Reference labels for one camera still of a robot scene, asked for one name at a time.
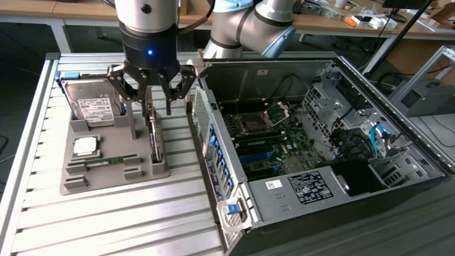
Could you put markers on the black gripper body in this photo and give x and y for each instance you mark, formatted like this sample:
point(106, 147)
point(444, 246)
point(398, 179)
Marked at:
point(150, 50)

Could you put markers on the graphics card with metal bracket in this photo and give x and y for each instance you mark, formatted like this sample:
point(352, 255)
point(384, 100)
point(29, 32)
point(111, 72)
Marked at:
point(154, 138)

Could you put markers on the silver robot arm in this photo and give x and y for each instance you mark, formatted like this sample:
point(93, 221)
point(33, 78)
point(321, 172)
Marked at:
point(147, 16)

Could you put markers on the hard disk in blue carrier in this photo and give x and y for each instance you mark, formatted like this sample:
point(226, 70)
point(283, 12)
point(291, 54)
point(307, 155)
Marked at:
point(93, 101)

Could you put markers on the socket locking lever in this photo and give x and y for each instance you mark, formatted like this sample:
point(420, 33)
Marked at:
point(237, 106)

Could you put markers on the CPU socket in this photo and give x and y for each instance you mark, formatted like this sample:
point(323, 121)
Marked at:
point(254, 124)

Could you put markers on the silver CPU chip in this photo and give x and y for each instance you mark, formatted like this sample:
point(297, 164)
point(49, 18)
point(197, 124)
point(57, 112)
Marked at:
point(86, 146)

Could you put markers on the green RAM stick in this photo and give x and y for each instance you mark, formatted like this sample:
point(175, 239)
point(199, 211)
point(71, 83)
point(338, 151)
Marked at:
point(107, 160)

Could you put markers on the metal socket cover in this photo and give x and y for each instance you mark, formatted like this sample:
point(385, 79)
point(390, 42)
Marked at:
point(279, 113)

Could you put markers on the black RAM stick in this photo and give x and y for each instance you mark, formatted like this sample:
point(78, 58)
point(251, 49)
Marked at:
point(259, 141)

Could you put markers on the blue expansion slot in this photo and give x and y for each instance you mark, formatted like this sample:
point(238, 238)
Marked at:
point(254, 158)

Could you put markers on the grey parts rack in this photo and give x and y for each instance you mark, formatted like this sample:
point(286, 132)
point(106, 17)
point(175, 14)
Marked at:
point(107, 176)

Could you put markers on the open PC case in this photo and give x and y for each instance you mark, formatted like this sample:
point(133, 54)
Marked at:
point(302, 69)

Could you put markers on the wooden desk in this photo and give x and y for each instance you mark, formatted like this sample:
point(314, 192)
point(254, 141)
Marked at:
point(35, 10)
point(437, 33)

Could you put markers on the green motherboard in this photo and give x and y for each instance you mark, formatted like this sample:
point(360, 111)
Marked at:
point(295, 138)

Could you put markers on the silver chipset heatsink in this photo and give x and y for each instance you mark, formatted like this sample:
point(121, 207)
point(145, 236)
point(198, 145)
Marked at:
point(295, 164)

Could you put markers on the blue case latch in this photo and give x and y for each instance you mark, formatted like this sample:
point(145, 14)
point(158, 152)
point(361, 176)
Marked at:
point(231, 209)

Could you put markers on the grey power supply unit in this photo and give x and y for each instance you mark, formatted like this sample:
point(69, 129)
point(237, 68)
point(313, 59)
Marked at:
point(277, 202)

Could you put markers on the small orange box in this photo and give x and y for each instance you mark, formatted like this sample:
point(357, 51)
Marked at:
point(352, 21)

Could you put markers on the white cup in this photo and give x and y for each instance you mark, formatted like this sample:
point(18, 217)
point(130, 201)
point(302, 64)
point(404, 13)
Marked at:
point(342, 3)

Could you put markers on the white flat device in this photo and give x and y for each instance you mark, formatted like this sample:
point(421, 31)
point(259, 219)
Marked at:
point(382, 23)

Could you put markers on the black monitor with stand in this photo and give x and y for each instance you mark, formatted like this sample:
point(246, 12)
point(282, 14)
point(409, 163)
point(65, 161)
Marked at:
point(394, 17)

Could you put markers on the black stand pole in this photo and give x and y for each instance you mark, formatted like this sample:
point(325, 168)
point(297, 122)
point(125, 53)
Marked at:
point(405, 30)

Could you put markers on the metal disk bay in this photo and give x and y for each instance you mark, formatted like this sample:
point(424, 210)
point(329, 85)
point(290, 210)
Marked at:
point(392, 170)

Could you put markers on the grey computer tower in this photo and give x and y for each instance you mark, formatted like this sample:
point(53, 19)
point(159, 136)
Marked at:
point(426, 101)

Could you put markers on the open brown cardboard box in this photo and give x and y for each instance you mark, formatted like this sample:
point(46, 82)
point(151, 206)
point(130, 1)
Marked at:
point(445, 16)

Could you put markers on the aluminium profile frame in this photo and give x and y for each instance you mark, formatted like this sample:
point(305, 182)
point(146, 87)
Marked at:
point(446, 52)

